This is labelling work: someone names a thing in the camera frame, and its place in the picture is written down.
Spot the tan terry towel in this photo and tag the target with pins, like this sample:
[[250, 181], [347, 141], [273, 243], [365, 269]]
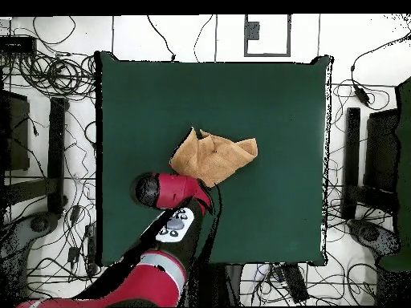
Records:
[[218, 157]]

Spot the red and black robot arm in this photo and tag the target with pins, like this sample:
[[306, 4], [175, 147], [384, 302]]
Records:
[[154, 282]]

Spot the black flat panel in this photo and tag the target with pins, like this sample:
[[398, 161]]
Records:
[[382, 150], [16, 134]]

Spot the black flat electronics box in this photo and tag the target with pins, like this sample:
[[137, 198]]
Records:
[[17, 45]]

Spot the dark green table cloth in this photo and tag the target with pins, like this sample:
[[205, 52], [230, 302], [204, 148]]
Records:
[[273, 208]]

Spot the black power strip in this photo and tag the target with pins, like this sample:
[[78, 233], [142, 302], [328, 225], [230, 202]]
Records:
[[293, 282]]

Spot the black floor stand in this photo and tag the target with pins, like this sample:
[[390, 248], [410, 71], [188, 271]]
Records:
[[57, 154], [352, 154]]

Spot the small dark grey box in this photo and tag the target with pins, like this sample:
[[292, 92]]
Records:
[[253, 30]]

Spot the black power adapter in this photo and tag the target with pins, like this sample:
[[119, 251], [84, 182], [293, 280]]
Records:
[[362, 95]]

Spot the dark green cloth sheet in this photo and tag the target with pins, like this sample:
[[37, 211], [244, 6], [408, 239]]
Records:
[[405, 160]]

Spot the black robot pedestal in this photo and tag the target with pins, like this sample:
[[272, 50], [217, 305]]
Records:
[[221, 285]]

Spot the grey square frame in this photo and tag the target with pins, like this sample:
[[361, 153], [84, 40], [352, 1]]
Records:
[[266, 55]]

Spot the dark pedestal leg with knob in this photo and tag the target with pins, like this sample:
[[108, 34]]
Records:
[[369, 234], [38, 224]]

